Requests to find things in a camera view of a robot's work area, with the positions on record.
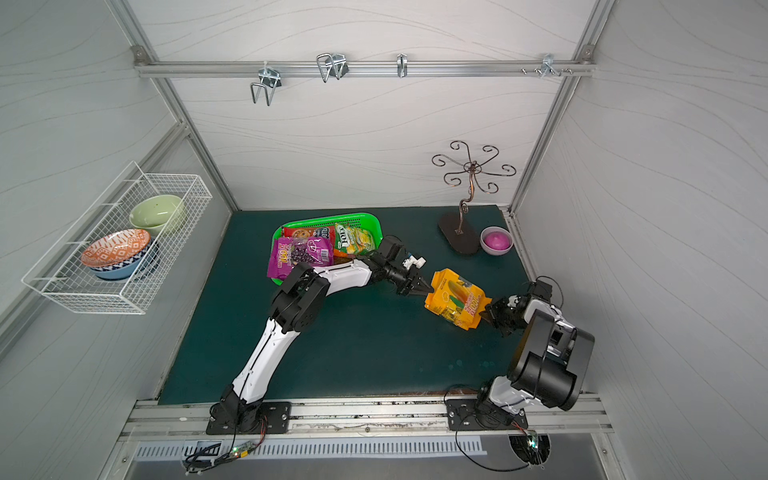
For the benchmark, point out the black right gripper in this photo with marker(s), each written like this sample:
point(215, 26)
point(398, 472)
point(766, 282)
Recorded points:
point(501, 312)

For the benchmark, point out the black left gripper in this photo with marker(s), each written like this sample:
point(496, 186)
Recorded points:
point(405, 278)

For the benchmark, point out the yellow corn candy bag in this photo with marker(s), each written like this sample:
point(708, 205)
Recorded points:
point(456, 300)

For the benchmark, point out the green plastic basket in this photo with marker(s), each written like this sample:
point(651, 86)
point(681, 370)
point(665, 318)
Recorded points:
point(362, 220)

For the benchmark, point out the green Fox's candy bag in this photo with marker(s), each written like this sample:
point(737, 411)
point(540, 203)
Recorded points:
point(352, 241)

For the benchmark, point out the purple grape candy bag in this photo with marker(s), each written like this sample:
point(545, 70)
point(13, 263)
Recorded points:
point(289, 252)

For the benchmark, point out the red Konfety candy bag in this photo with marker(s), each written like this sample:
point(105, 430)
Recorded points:
point(304, 233)

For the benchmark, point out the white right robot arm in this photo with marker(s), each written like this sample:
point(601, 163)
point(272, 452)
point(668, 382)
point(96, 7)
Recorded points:
point(550, 362)

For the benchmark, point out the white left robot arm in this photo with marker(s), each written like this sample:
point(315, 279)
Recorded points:
point(294, 308)

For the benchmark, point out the grey bowl purple inside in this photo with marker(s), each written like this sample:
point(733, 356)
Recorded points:
point(496, 241)

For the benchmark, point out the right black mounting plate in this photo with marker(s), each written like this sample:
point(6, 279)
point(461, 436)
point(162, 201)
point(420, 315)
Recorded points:
point(470, 414)

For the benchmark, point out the black mounting plate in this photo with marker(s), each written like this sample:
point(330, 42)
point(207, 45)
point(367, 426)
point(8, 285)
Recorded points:
point(470, 414)
point(270, 418)

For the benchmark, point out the black metal jewelry stand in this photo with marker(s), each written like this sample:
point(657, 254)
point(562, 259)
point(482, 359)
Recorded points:
point(454, 226)

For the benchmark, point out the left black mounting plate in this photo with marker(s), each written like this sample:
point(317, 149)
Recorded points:
point(270, 418)

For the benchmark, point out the white vented strip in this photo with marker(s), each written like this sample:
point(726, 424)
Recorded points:
point(319, 448)

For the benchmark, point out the small metal hook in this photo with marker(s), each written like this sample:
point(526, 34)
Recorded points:
point(401, 65)

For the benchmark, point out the looped metal hook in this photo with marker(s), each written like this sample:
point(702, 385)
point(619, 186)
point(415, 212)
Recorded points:
point(332, 65)

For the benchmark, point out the right metal peg hook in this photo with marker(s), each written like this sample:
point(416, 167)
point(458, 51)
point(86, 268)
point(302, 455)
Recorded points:
point(547, 68)

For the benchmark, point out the double prong metal hook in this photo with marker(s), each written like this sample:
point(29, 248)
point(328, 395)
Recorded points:
point(268, 81)

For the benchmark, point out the light green bowl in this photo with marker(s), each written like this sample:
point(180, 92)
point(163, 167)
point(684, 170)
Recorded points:
point(161, 214)

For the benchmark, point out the blue bowl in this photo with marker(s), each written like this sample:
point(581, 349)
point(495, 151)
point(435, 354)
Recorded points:
point(125, 270)

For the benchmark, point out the orange patterned bowl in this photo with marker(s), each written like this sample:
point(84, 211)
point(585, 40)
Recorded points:
point(115, 248)

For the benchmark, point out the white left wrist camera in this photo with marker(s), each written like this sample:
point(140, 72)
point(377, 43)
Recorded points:
point(413, 262)

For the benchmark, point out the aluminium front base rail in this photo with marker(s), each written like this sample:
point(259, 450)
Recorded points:
point(361, 416)

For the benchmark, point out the white wire wall basket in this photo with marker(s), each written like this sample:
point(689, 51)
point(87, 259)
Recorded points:
point(60, 276)

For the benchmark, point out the aluminium wall rail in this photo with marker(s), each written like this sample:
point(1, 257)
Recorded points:
point(581, 66)

